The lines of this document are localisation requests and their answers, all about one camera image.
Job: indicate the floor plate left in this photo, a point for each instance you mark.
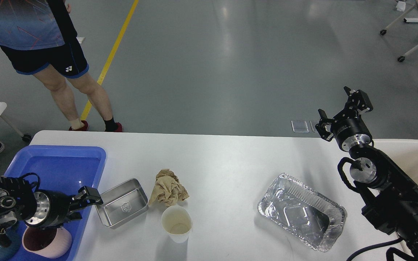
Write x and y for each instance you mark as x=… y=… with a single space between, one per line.
x=300 y=126

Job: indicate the aluminium foil tray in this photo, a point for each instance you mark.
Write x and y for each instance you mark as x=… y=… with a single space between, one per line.
x=314 y=219

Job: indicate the brown paper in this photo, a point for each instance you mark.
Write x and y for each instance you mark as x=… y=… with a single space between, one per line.
x=168 y=189

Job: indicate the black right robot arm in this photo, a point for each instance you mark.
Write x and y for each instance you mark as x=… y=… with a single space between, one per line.
x=389 y=194

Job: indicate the stainless steel rectangular container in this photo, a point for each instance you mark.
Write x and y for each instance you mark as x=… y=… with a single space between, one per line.
x=122 y=203

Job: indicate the pink mug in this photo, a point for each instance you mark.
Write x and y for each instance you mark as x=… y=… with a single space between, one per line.
x=50 y=243

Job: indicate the floor plate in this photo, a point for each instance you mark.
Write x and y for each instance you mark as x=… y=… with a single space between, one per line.
x=300 y=126
x=314 y=126

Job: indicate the person in patterned shirt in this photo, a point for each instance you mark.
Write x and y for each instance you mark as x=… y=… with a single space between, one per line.
x=39 y=39

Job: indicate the floor plate right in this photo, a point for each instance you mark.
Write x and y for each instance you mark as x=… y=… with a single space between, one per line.
x=314 y=126

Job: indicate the blue plastic tray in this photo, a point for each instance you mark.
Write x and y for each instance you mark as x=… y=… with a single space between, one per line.
x=65 y=169

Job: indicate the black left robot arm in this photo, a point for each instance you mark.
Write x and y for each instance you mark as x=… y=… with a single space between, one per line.
x=21 y=199

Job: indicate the white paper cup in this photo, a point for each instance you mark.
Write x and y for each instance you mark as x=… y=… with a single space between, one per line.
x=177 y=223

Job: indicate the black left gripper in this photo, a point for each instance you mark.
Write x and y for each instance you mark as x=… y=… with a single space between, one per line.
x=54 y=208

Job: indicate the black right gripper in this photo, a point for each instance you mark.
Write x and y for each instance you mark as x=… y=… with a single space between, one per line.
x=348 y=132

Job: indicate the white chair base with casters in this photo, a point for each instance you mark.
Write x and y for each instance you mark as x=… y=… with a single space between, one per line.
x=396 y=44

